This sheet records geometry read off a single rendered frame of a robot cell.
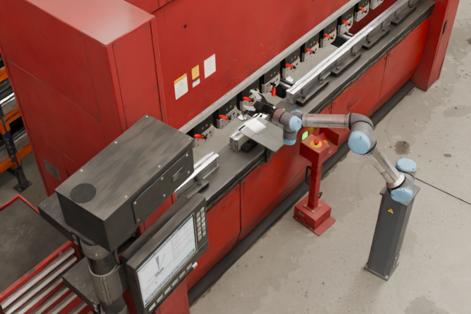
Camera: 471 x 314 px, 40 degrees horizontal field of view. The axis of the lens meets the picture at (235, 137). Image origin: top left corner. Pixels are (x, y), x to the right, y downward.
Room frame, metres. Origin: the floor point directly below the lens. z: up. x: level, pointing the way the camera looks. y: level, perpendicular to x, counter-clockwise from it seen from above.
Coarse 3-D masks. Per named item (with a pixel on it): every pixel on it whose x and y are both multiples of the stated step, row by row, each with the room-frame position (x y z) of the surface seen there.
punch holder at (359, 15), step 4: (360, 0) 3.71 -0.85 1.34; (364, 0) 3.75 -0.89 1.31; (368, 0) 3.79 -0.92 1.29; (356, 4) 3.71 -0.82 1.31; (360, 4) 3.72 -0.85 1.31; (364, 4) 3.76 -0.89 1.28; (368, 4) 3.80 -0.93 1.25; (356, 8) 3.70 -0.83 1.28; (364, 8) 3.76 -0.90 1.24; (368, 8) 3.80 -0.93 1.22; (356, 12) 3.70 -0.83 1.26; (360, 12) 3.72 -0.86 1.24; (356, 16) 3.70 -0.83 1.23; (360, 16) 3.73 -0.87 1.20; (356, 20) 3.70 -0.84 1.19
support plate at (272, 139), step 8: (264, 120) 2.92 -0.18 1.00; (248, 128) 2.85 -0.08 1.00; (272, 128) 2.84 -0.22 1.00; (280, 128) 2.84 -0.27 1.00; (248, 136) 2.78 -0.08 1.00; (256, 136) 2.78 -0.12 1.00; (264, 136) 2.78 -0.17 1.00; (272, 136) 2.77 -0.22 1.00; (280, 136) 2.77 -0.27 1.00; (264, 144) 2.70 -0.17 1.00; (272, 144) 2.70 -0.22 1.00; (280, 144) 2.70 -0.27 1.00
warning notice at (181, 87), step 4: (184, 76) 2.47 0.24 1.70; (176, 80) 2.43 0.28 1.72; (180, 80) 2.45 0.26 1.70; (184, 80) 2.47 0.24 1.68; (176, 84) 2.43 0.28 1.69; (180, 84) 2.45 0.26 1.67; (184, 84) 2.47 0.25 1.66; (176, 88) 2.43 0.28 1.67; (180, 88) 2.45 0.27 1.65; (184, 88) 2.47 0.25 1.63; (176, 92) 2.42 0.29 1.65; (180, 92) 2.44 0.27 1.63; (184, 92) 2.47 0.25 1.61; (176, 96) 2.42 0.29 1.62; (180, 96) 2.44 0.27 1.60
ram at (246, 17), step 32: (192, 0) 2.54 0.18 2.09; (224, 0) 2.70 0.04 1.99; (256, 0) 2.88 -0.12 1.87; (288, 0) 3.10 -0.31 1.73; (320, 0) 3.35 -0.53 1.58; (160, 32) 2.38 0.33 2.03; (192, 32) 2.53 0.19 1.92; (224, 32) 2.70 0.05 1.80; (256, 32) 2.89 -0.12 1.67; (288, 32) 3.11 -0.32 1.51; (192, 64) 2.52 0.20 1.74; (224, 64) 2.69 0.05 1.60; (256, 64) 2.89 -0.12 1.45; (192, 96) 2.50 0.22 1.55
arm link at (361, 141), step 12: (360, 132) 2.46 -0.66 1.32; (348, 144) 2.44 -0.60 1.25; (360, 144) 2.41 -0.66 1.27; (372, 144) 2.43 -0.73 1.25; (372, 156) 2.42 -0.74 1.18; (384, 156) 2.44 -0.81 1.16; (384, 168) 2.40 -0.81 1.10; (396, 180) 2.38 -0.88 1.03; (408, 180) 2.40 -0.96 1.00; (396, 192) 2.34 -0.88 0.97; (408, 192) 2.33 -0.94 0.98
